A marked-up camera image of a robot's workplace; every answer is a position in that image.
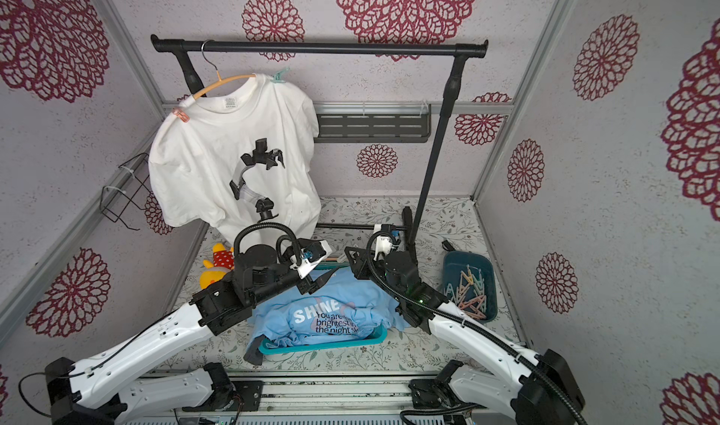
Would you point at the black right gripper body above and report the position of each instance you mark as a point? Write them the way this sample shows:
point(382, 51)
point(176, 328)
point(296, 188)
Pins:
point(367, 263)

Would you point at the black clothes rack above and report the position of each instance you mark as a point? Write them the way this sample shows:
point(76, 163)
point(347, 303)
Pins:
point(441, 113)

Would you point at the black wire wall rack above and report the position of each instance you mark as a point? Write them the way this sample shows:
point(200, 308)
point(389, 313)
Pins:
point(120, 195)

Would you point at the yellow plush toy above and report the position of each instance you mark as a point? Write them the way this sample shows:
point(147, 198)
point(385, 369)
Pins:
point(222, 263)

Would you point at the teal plastic clothespin bin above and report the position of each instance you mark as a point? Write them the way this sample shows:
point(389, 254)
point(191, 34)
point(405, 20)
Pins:
point(468, 281)

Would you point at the light blue t-shirt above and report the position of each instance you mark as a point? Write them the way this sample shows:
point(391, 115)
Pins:
point(344, 309)

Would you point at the white t-shirt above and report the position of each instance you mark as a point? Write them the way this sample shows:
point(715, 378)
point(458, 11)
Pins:
point(259, 137)

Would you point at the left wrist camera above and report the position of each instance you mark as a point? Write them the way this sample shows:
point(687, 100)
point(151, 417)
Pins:
point(316, 252)

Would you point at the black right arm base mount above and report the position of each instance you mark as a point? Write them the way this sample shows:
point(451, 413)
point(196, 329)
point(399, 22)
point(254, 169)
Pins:
point(435, 393)

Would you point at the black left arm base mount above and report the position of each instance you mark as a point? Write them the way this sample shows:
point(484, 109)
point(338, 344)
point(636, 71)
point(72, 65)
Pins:
point(226, 394)

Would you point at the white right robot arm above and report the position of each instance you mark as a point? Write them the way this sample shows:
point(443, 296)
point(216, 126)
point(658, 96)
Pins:
point(514, 381)

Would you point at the pink clothespin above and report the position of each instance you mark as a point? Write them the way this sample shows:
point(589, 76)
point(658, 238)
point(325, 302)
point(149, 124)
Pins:
point(180, 114)

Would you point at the wooden hanger with metal hook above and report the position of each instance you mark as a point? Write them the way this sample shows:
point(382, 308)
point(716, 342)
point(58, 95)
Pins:
point(221, 81)

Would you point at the black wall shelf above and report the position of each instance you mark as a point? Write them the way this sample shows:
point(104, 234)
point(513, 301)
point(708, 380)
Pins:
point(373, 123)

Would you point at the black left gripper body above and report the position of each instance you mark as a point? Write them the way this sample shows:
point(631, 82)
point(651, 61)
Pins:
point(307, 284)

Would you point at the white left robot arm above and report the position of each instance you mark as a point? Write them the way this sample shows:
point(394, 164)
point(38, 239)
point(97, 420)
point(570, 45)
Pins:
point(111, 387)

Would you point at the mint green clothespin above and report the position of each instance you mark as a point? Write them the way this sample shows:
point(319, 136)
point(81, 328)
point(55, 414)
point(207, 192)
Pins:
point(279, 77)

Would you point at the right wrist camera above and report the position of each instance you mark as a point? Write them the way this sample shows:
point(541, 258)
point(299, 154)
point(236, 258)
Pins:
point(388, 242)

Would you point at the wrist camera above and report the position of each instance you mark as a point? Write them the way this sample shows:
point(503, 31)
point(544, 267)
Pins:
point(388, 242)
point(316, 252)

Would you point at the teal perforated tray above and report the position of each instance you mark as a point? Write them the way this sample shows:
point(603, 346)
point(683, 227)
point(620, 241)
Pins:
point(376, 337)

